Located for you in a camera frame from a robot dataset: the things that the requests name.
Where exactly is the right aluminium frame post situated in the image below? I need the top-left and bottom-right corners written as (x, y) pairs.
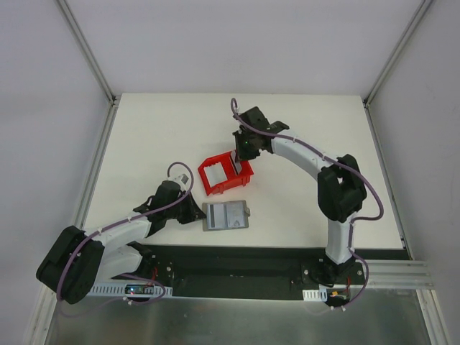
top-left (362, 0), bottom-right (438, 108)

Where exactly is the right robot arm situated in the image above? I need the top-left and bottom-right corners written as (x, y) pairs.
top-left (231, 98), bottom-right (367, 288)

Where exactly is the white credit card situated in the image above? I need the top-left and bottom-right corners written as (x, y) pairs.
top-left (206, 203), bottom-right (226, 230)
top-left (226, 202), bottom-right (248, 229)

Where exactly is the white cable duct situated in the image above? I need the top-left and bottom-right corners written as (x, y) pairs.
top-left (87, 282), bottom-right (173, 298)
top-left (302, 287), bottom-right (328, 303)

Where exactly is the aluminium frame post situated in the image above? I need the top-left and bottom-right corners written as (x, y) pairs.
top-left (53, 0), bottom-right (121, 105)
top-left (362, 0), bottom-right (438, 108)

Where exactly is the horizontal aluminium extrusion rail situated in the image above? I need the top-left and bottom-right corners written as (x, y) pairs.
top-left (367, 260), bottom-right (434, 290)

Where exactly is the red plastic card tray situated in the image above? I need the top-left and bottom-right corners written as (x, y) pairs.
top-left (198, 151), bottom-right (254, 196)

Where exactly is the right white cable duct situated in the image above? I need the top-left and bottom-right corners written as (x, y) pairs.
top-left (302, 287), bottom-right (328, 303)

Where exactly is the table side rail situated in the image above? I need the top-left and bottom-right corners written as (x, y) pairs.
top-left (363, 103), bottom-right (413, 259)
top-left (71, 98), bottom-right (120, 229)

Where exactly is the left white cable duct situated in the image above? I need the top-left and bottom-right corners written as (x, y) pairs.
top-left (87, 282), bottom-right (173, 298)

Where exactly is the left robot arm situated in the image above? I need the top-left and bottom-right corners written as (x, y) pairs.
top-left (36, 175), bottom-right (206, 304)

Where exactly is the left aluminium frame post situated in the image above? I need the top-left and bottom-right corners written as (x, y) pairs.
top-left (53, 0), bottom-right (121, 105)

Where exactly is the right table side rail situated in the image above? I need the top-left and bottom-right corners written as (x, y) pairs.
top-left (363, 103), bottom-right (413, 259)

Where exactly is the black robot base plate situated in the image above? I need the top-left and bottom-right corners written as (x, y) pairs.
top-left (128, 245), bottom-right (364, 300)

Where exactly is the grey leather card holder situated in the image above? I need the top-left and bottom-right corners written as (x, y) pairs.
top-left (202, 201), bottom-right (251, 231)

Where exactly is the left table side rail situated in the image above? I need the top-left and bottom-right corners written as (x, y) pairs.
top-left (71, 98), bottom-right (120, 229)

